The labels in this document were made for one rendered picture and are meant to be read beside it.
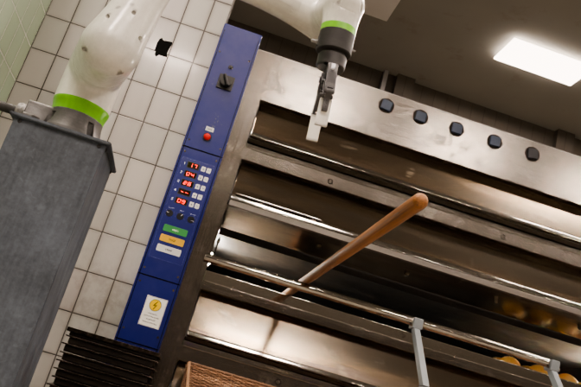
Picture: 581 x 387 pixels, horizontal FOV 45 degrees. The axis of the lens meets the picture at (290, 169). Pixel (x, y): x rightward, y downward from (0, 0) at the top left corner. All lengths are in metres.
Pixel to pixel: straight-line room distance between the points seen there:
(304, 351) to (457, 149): 1.04
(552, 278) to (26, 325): 2.13
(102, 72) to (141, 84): 1.29
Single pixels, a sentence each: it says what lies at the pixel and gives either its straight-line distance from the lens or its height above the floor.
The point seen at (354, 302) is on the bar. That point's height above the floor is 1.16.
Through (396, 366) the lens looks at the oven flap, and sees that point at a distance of 2.76.
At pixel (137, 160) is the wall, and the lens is 2.73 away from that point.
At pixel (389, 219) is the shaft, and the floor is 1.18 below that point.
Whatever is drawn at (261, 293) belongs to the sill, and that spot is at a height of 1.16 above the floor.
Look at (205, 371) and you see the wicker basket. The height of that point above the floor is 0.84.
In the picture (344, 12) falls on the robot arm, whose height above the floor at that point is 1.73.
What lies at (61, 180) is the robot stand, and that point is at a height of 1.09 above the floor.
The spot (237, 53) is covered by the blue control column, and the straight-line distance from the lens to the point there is 2.88.
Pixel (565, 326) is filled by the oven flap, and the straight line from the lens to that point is 3.01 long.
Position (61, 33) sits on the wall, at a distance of 2.95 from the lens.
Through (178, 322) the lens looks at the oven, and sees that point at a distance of 2.62.
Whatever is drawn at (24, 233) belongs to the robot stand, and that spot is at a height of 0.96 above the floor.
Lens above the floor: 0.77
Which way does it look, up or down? 19 degrees up
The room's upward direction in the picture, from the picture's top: 16 degrees clockwise
